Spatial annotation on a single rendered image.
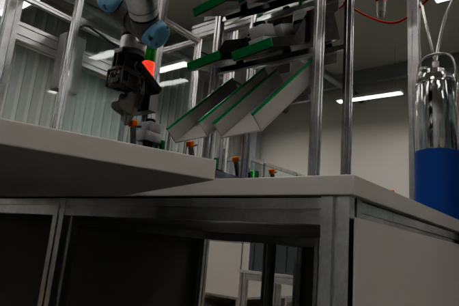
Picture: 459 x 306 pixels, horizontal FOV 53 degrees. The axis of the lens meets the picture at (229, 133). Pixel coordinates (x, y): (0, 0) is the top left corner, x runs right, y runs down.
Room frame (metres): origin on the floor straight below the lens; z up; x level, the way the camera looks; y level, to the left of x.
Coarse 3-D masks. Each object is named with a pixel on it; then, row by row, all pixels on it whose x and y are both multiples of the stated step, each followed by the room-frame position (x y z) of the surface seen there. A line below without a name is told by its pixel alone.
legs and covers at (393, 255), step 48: (0, 240) 1.79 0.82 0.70; (48, 240) 1.15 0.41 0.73; (96, 240) 2.13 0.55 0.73; (144, 240) 2.35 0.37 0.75; (192, 240) 2.62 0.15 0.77; (240, 240) 2.47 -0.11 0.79; (288, 240) 2.29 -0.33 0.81; (336, 240) 0.69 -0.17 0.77; (384, 240) 0.76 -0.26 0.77; (432, 240) 0.98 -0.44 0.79; (0, 288) 1.82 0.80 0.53; (48, 288) 1.13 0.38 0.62; (96, 288) 2.16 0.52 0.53; (144, 288) 2.38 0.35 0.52; (192, 288) 2.65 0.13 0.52; (336, 288) 0.68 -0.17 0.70; (384, 288) 0.76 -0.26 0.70; (432, 288) 0.97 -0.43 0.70
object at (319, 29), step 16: (320, 0) 1.02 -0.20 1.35; (352, 0) 1.16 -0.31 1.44; (256, 16) 1.36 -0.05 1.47; (320, 16) 1.02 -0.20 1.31; (352, 16) 1.16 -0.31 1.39; (320, 32) 1.02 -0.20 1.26; (352, 32) 1.16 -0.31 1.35; (320, 48) 1.02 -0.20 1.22; (352, 48) 1.16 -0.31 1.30; (320, 64) 1.02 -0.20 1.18; (352, 64) 1.16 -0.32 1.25; (320, 80) 1.03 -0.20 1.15; (352, 80) 1.16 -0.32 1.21; (320, 96) 1.03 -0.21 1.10; (320, 112) 1.03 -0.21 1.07; (320, 128) 1.03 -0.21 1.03; (208, 144) 1.22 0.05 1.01; (320, 144) 1.03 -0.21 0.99; (240, 160) 1.36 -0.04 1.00; (240, 176) 1.36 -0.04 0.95
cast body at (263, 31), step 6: (258, 24) 0.99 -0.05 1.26; (264, 24) 0.98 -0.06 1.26; (270, 24) 1.00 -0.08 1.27; (252, 30) 1.00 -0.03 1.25; (258, 30) 0.99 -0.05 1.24; (264, 30) 0.98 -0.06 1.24; (270, 30) 1.00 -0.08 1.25; (252, 36) 1.01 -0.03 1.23; (258, 36) 1.00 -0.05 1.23; (264, 36) 0.98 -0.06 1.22; (270, 36) 1.00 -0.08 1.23; (276, 36) 1.02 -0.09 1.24; (252, 42) 1.00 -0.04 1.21
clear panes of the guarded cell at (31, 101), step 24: (0, 0) 2.19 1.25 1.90; (24, 0) 2.29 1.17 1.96; (48, 24) 2.41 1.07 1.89; (24, 48) 2.33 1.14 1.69; (192, 48) 2.67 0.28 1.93; (24, 72) 2.35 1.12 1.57; (48, 72) 2.45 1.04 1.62; (168, 72) 2.79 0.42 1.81; (24, 96) 2.37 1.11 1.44; (48, 96) 2.47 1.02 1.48; (168, 96) 2.77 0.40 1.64; (24, 120) 2.39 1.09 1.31; (48, 120) 2.49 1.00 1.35; (168, 120) 2.76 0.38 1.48
